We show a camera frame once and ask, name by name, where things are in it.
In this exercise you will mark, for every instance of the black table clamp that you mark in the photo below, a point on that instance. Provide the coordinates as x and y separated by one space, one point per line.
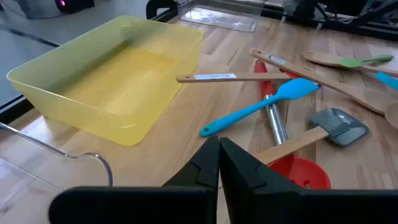
158 7

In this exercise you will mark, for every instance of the short blue silicone spatula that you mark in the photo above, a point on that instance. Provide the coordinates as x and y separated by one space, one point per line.
289 90

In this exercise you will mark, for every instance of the large wooden spoon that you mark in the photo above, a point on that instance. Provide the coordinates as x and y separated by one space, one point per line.
311 74

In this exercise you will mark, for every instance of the yellow translucent plastic bin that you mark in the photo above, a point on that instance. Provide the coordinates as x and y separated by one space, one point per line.
124 77

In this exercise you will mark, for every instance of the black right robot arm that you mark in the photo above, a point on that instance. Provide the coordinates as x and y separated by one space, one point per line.
298 9

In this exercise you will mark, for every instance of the wooden fork spoon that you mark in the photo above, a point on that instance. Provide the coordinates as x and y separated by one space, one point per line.
320 58

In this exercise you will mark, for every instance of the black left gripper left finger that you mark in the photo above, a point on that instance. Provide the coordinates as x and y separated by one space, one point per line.
186 202

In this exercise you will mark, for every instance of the green silicone spatula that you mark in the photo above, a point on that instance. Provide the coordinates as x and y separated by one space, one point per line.
351 63

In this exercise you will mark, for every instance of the black device with pink light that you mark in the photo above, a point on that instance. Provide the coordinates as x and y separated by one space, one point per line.
74 4

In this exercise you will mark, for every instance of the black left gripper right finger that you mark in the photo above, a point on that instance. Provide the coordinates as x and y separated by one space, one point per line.
264 205

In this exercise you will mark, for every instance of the clear plastic bin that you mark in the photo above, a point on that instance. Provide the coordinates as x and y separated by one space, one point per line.
217 17
46 174

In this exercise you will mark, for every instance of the long blue silicone spatula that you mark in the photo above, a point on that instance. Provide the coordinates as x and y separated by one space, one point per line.
388 81

